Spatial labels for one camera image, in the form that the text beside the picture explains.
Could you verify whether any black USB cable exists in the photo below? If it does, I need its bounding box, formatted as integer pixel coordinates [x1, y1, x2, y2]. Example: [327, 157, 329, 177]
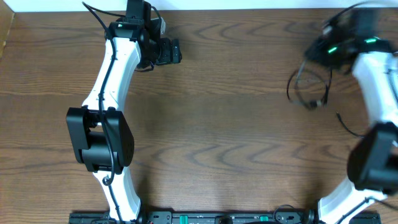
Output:
[285, 58, 333, 110]

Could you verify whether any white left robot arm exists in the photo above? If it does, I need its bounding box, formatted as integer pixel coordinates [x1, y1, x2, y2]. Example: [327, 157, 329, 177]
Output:
[66, 1, 182, 223]

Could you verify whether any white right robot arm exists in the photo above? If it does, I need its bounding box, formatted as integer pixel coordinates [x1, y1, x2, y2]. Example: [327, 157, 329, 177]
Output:
[305, 1, 397, 223]

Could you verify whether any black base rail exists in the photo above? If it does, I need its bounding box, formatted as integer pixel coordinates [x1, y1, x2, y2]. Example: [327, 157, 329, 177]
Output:
[68, 209, 382, 224]

